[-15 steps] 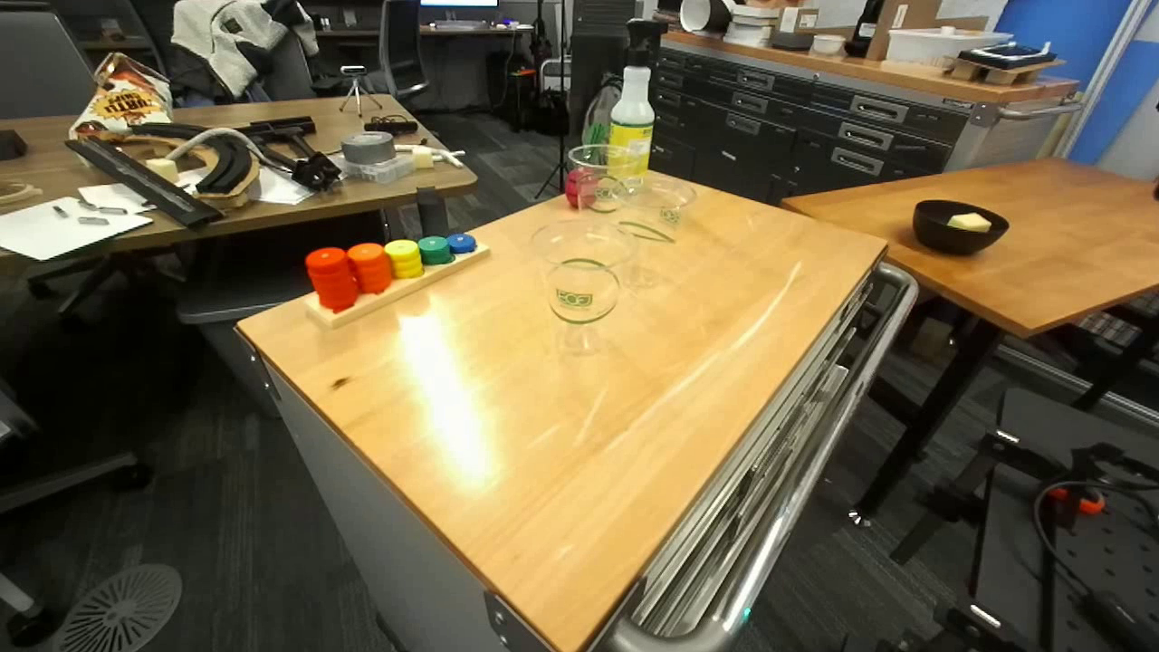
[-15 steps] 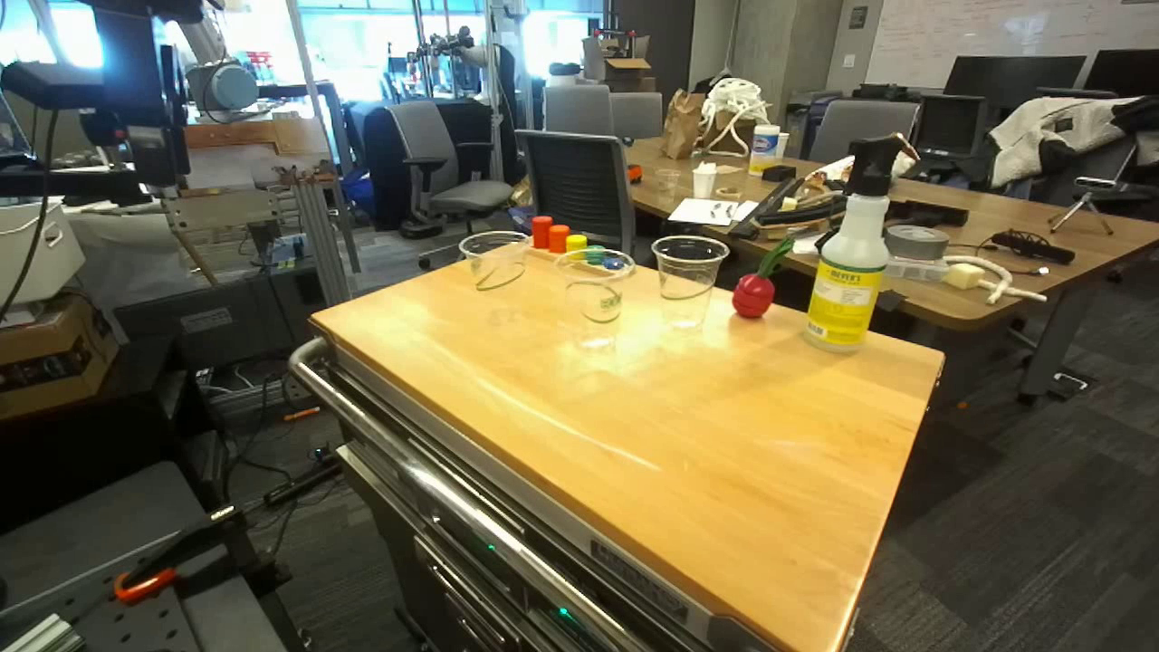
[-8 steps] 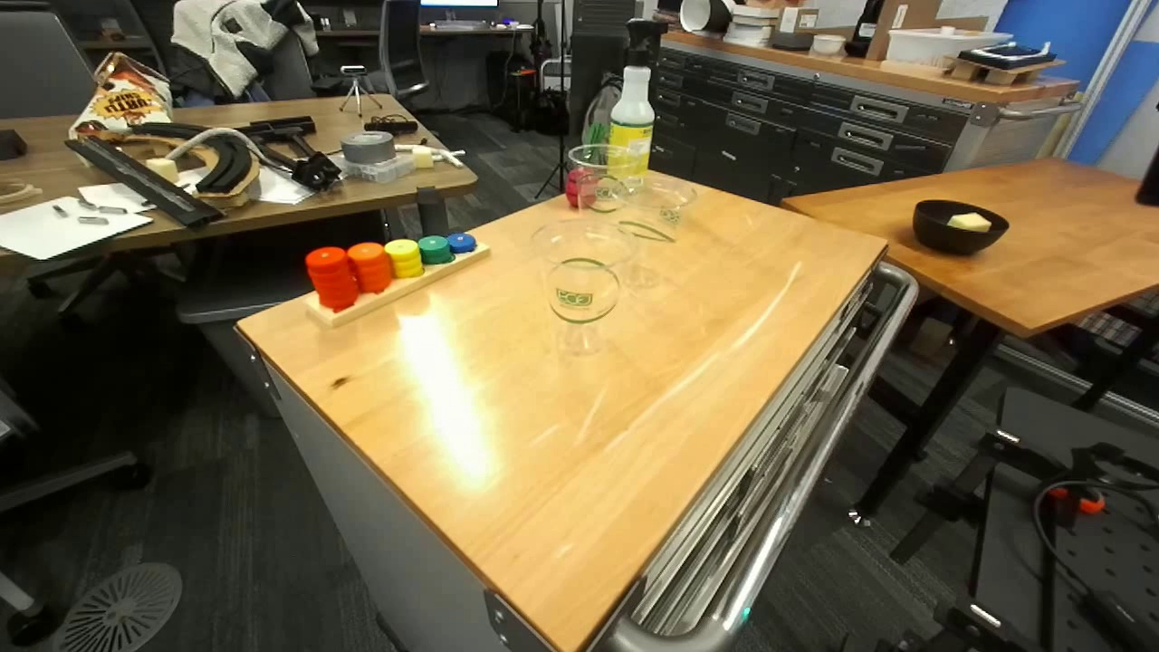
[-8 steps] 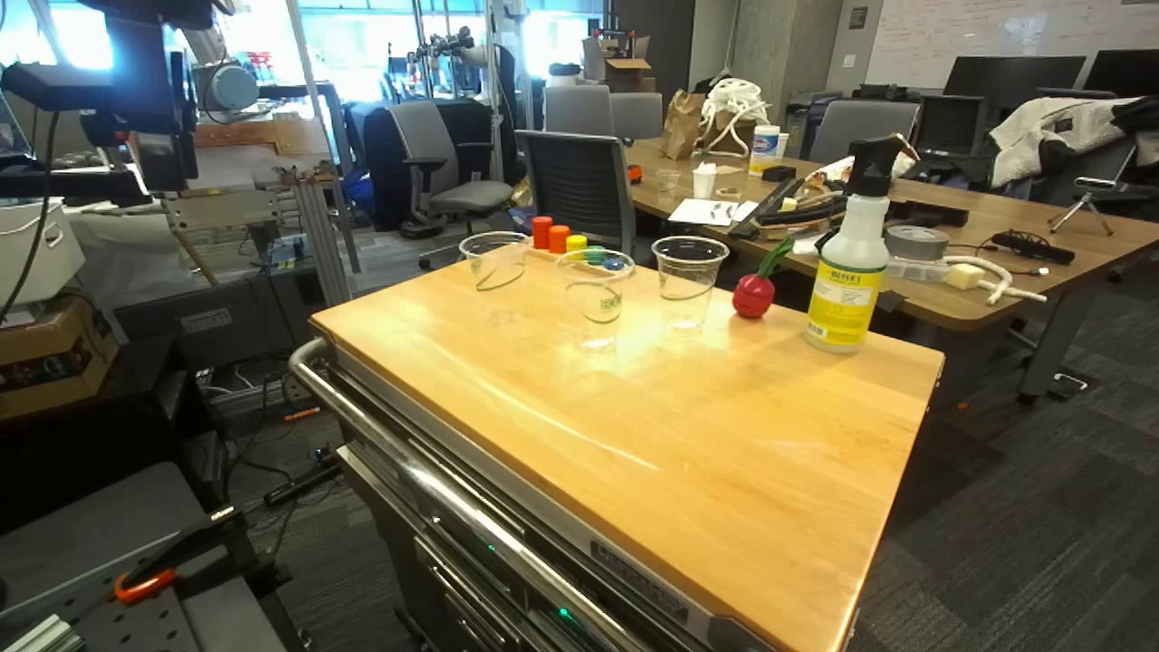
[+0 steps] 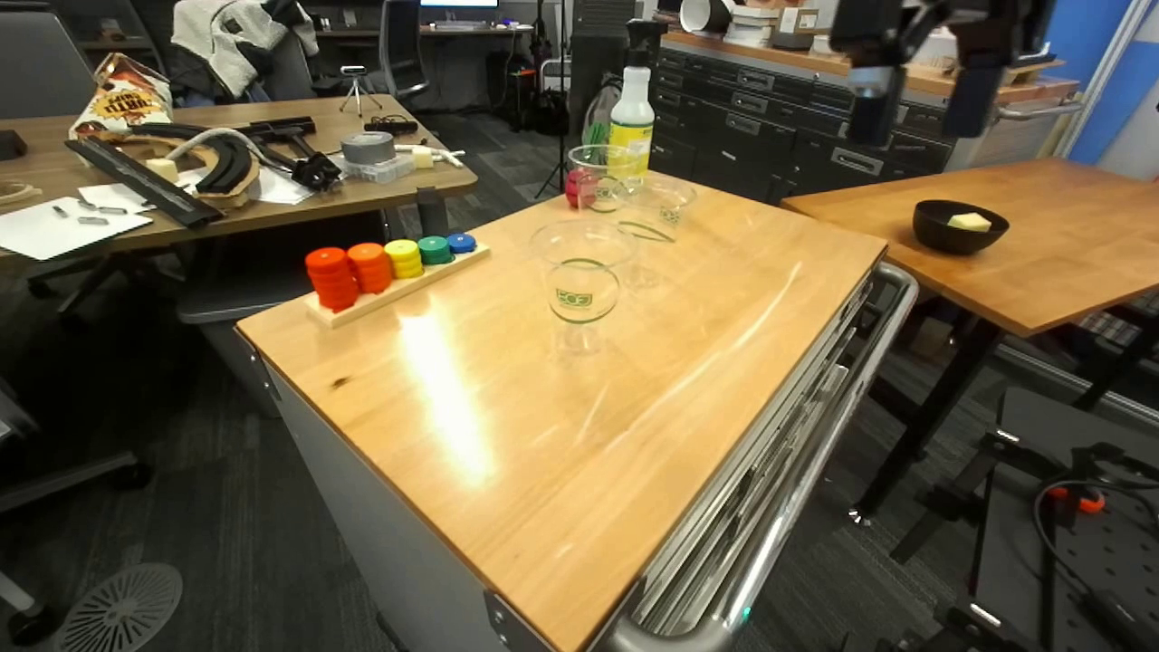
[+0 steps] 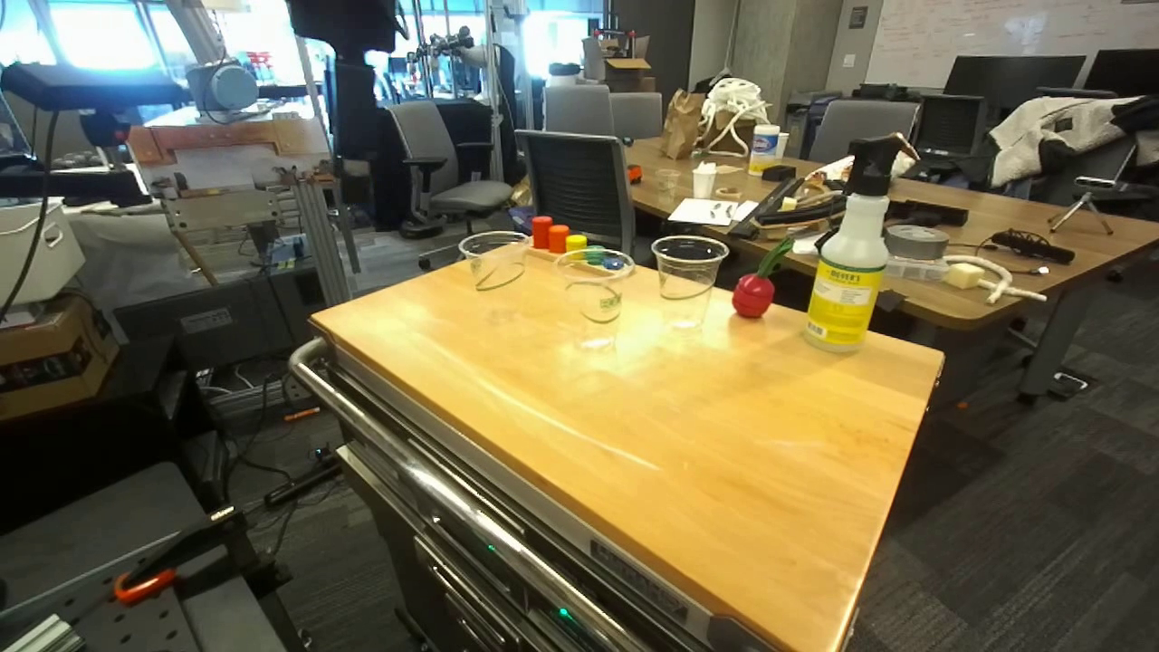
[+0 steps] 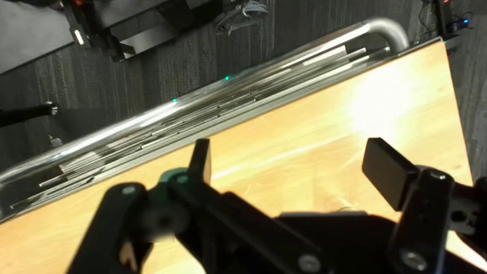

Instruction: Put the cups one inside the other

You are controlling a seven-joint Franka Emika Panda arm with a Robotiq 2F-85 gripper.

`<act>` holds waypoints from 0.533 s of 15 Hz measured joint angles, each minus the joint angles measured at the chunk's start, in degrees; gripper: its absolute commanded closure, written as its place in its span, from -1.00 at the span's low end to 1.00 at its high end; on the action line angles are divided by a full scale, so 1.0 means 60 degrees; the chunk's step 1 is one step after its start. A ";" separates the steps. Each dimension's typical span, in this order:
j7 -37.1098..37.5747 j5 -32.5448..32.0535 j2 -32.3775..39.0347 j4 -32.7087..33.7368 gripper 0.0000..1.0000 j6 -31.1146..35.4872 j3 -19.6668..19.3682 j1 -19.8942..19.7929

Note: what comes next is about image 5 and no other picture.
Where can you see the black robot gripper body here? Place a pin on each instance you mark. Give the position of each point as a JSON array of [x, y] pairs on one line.
[[864, 23]]

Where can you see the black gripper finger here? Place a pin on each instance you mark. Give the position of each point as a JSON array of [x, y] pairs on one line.
[[874, 110], [981, 95]]

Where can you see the clear plastic cup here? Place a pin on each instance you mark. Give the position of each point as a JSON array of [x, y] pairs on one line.
[[586, 293], [656, 206]]

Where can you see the dark drawer cabinet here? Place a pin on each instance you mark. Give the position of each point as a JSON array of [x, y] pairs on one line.
[[775, 119]]

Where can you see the pale yellow item in bowl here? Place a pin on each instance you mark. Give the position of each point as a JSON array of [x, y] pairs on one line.
[[969, 221]]

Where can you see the black bowl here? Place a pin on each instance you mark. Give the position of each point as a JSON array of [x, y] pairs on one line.
[[935, 234]]

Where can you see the wooden table with black legs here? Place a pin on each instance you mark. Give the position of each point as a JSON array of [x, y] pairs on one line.
[[1088, 240]]

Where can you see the spray bottle with yellow label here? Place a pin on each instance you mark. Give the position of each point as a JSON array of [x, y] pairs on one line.
[[632, 129]]

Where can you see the metal tool cart wooden top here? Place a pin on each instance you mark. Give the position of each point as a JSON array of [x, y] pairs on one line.
[[775, 483]]

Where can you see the blue stacking disc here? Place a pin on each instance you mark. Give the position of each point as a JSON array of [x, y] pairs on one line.
[[461, 242]]

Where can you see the green stacking disc pile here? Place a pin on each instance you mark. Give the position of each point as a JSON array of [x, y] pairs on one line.
[[438, 248]]

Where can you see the yellow stacking disc pile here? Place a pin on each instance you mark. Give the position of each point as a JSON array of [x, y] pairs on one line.
[[404, 257]]

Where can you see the wooden office desk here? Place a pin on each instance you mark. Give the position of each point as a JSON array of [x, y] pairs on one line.
[[386, 184]]

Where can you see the grey tape roll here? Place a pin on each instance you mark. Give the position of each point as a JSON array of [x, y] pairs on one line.
[[368, 148]]

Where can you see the colourful toy blocks row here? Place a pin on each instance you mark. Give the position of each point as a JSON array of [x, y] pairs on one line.
[[399, 289]]

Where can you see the orange stacking disc pile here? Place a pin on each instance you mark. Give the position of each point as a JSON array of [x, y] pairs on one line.
[[371, 264]]

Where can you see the red stacking disc pile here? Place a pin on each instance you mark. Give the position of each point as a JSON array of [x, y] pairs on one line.
[[331, 277]]

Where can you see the black handheld tool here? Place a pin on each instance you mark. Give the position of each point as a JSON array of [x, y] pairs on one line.
[[290, 143]]

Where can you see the white jacket on chair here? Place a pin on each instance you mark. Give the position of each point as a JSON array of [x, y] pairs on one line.
[[236, 37]]

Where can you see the long black bar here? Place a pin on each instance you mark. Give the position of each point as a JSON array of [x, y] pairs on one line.
[[141, 182]]

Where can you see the yellow snack bag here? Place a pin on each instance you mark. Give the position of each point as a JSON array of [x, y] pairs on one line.
[[123, 97]]

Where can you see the white paper sheet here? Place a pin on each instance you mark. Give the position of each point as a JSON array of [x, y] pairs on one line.
[[57, 227]]

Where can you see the round floor fan grille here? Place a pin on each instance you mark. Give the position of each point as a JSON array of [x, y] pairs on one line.
[[123, 611]]

